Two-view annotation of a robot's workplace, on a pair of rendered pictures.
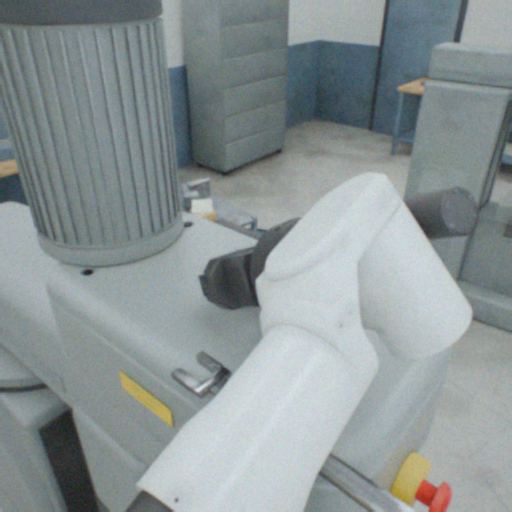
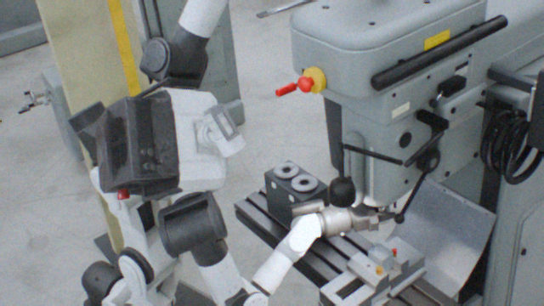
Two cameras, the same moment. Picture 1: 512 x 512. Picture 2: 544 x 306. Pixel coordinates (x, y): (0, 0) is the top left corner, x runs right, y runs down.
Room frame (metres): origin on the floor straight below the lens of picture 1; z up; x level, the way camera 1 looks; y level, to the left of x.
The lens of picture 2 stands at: (0.49, -1.30, 2.37)
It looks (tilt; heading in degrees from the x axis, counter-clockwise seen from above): 32 degrees down; 104
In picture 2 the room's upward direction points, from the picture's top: 5 degrees counter-clockwise
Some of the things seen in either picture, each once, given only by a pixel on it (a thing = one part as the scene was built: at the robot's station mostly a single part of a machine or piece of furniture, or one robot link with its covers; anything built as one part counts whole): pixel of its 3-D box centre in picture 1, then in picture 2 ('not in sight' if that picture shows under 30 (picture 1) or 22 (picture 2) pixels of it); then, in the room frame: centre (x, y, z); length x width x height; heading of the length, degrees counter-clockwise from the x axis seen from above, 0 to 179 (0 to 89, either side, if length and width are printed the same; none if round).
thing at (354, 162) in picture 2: not in sight; (354, 170); (0.38, -0.07, 1.45); 0.04 x 0.04 x 0.21; 50
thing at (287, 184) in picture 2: not in sight; (297, 198); (0.14, 0.28, 1.04); 0.22 x 0.12 x 0.20; 139
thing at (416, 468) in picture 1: (410, 482); (314, 80); (0.30, -0.16, 1.76); 0.06 x 0.02 x 0.06; 140
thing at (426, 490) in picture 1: (432, 497); (306, 83); (0.28, -0.18, 1.76); 0.04 x 0.03 x 0.04; 140
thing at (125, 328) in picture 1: (234, 343); (389, 26); (0.46, 0.03, 1.81); 0.47 x 0.26 x 0.16; 50
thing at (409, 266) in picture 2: not in sight; (373, 274); (0.43, -0.01, 0.99); 0.35 x 0.15 x 0.11; 49
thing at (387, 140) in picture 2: not in sight; (384, 144); (0.45, 0.02, 1.47); 0.21 x 0.19 x 0.32; 140
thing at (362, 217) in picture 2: not in sight; (351, 218); (0.36, -0.02, 1.24); 0.13 x 0.12 x 0.10; 115
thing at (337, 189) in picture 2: not in sight; (342, 189); (0.35, -0.15, 1.44); 0.07 x 0.07 x 0.06
